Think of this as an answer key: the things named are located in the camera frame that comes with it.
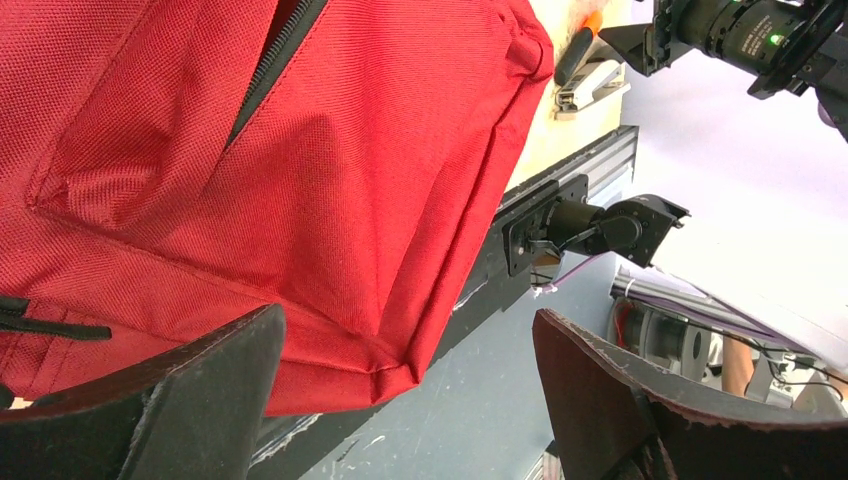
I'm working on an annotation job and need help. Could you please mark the black marker orange cap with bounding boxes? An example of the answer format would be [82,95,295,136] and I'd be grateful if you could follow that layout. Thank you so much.
[553,10,603,87]

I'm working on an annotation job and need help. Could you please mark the black and silver stapler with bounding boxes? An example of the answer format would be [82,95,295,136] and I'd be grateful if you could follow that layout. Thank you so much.
[554,41,631,121]

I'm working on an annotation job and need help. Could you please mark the red student backpack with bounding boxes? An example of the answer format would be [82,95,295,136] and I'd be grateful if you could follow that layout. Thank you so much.
[1,1,553,416]

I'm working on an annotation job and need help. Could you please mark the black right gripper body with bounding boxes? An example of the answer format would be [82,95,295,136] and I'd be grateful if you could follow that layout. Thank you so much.
[599,0,847,135]

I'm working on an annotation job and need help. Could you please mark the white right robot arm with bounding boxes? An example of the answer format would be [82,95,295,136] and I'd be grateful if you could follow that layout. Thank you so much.
[525,1,847,267]

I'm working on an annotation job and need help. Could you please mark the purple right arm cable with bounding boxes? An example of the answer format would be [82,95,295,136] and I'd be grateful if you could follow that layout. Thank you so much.
[533,254,604,296]

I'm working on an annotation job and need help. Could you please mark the person forearm in background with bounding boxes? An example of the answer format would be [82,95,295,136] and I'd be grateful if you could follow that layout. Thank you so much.
[721,337,755,397]

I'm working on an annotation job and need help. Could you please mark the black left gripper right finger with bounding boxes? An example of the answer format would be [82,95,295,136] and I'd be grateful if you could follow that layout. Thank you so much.
[532,309,847,479]

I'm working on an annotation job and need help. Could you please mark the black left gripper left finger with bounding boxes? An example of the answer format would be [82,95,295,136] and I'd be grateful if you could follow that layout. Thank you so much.
[1,305,286,479]

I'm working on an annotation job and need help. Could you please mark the grey filament spools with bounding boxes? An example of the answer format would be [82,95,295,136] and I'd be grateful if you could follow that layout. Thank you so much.
[607,297,712,381]

